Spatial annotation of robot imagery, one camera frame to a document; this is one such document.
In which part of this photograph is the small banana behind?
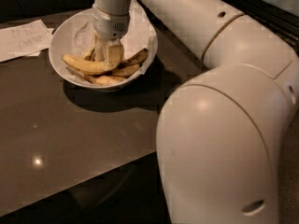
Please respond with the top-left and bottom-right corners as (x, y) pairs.
(82, 48), (95, 62)

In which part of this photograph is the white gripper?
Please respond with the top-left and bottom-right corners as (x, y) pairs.
(92, 4), (130, 69)

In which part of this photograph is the yellow banana middle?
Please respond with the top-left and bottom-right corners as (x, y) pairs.
(111, 64), (140, 77)

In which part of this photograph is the large yellow banana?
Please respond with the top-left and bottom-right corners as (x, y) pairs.
(62, 54), (121, 75)

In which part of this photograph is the dark slatted appliance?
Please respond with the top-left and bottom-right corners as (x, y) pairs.
(222, 0), (299, 53)

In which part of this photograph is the white printed paper sheet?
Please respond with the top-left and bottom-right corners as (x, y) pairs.
(0, 20), (53, 62)

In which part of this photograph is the spotted banana right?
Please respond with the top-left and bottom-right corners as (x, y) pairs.
(121, 49), (148, 67)

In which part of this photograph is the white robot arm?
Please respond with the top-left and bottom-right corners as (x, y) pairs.
(93, 0), (299, 224)

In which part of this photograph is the white paper bowl liner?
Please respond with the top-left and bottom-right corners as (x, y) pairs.
(61, 0), (158, 91)

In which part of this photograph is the yellow banana bottom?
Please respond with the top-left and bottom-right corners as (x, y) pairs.
(84, 75), (125, 86)

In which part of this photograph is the white ceramic bowl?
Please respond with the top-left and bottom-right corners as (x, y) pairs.
(49, 0), (158, 92)

